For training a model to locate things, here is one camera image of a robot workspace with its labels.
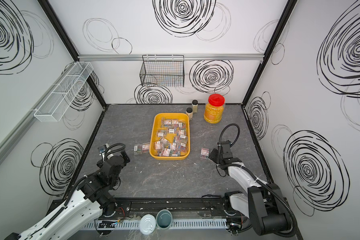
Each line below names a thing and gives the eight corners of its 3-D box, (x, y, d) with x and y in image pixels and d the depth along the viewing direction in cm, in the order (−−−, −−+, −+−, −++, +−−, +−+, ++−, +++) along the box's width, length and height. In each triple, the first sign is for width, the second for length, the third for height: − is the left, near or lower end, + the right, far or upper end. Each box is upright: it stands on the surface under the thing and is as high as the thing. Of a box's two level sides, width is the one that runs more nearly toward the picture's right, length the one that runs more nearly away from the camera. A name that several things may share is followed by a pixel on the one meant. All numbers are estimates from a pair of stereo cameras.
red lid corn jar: (204, 124, 111) (208, 105, 95) (203, 112, 118) (206, 93, 103) (220, 124, 111) (226, 105, 95) (218, 112, 118) (223, 93, 103)
